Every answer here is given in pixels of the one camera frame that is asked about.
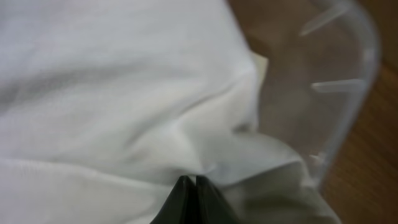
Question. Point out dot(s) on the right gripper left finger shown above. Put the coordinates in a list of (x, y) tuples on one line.
[(180, 206)]

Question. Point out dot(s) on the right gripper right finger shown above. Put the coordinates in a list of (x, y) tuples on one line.
[(213, 207)]

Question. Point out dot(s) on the cream cloth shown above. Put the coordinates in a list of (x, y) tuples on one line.
[(262, 178)]

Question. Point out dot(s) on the white cloth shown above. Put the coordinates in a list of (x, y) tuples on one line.
[(104, 104)]

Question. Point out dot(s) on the clear plastic storage bin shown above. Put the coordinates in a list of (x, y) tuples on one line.
[(323, 58)]

